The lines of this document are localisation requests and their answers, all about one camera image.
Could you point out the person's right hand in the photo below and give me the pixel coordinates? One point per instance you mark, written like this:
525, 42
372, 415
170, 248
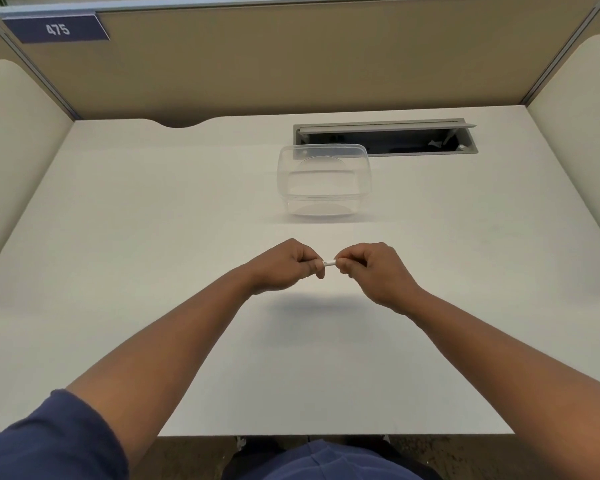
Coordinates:
380, 277

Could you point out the person's left hand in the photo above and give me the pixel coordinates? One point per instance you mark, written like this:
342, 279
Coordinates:
282, 267

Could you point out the white pen with black cap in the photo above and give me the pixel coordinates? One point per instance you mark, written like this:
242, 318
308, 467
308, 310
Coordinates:
329, 263

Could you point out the clear plastic container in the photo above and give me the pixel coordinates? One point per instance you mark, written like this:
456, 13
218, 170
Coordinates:
325, 179

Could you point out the person's right forearm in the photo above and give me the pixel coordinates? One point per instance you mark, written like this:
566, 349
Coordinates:
520, 374

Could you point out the person's left forearm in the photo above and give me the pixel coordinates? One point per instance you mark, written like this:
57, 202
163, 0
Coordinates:
155, 364

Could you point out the person's blue shirt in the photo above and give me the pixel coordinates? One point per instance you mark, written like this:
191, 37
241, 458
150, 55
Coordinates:
50, 439

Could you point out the tan desk partition panel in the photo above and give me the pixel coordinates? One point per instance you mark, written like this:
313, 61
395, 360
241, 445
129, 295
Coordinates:
305, 59

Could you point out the cream side divider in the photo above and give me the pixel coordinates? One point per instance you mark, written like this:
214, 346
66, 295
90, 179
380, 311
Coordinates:
20, 154
580, 134

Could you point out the blue number sign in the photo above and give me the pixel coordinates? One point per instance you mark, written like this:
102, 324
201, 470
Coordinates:
57, 29

